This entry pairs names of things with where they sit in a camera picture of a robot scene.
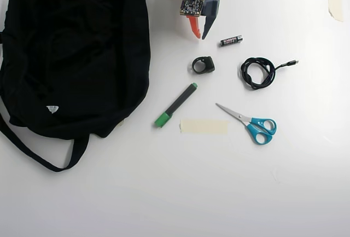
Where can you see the grey blue gripper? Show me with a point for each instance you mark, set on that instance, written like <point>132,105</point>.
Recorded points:
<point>211,11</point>

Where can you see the green and black marker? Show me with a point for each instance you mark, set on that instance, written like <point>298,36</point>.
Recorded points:
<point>179,103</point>

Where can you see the black fabric bag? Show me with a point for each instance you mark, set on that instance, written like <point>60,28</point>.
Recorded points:
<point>76,56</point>

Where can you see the black AAA battery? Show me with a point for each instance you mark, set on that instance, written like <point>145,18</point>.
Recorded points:
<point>231,41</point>

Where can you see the long beige masking tape strip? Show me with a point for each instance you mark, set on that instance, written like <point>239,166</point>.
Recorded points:
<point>205,126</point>

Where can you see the small beige tape scrap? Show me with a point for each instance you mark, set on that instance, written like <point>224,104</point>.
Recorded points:
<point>121,123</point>

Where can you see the torn beige masking tape strip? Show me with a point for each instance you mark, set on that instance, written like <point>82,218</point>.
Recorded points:
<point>335,4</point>

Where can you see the bare camera circuit board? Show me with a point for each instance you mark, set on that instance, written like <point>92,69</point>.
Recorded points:
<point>192,6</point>

